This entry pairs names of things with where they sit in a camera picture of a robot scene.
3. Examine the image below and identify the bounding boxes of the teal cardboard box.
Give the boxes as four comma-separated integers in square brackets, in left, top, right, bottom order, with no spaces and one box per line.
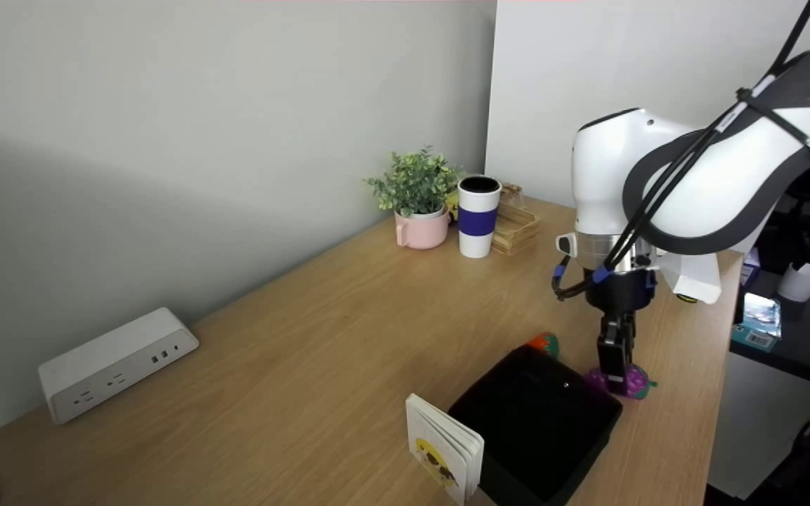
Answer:
[733,289,786,358]

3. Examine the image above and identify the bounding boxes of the green plant in pink pot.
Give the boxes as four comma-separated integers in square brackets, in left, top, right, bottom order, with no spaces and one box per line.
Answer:
[362,147,463,252]

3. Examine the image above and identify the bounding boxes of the white cabinet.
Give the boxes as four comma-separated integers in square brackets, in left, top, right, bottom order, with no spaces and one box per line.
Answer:
[705,348,810,504]

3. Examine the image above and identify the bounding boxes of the white power strip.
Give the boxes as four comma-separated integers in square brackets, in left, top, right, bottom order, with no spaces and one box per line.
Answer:
[36,304,201,427]

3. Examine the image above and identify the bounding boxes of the black fabric box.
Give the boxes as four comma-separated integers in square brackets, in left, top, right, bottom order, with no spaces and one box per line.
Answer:
[445,344,623,506]

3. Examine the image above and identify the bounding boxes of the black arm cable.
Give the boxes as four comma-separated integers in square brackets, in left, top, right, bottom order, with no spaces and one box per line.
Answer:
[599,0,810,275]

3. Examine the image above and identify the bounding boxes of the purple plastic grapes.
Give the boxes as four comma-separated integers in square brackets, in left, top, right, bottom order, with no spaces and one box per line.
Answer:
[581,363,659,403]

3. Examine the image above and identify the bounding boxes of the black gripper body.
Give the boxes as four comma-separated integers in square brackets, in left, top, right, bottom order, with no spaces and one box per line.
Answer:
[581,265,660,325]

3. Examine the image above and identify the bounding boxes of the wooden tray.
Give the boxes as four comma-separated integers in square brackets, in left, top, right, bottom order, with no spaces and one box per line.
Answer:
[493,181,545,259]

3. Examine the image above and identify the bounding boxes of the black side table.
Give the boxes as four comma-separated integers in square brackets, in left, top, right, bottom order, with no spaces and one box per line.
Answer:
[726,178,810,397]

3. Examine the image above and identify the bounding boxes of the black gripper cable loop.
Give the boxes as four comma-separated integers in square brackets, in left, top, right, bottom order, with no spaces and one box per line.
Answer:
[550,230,614,304]

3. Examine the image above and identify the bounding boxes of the orange plastic strawberry green cap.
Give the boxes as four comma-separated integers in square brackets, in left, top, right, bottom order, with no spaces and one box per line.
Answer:
[526,331,564,359]

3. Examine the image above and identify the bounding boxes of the white board book yellow picture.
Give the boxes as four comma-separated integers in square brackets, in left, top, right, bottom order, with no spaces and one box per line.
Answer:
[401,390,488,506]

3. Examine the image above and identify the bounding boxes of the white cup with blue sleeve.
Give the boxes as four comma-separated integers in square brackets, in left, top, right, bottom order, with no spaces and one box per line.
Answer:
[456,175,504,262]

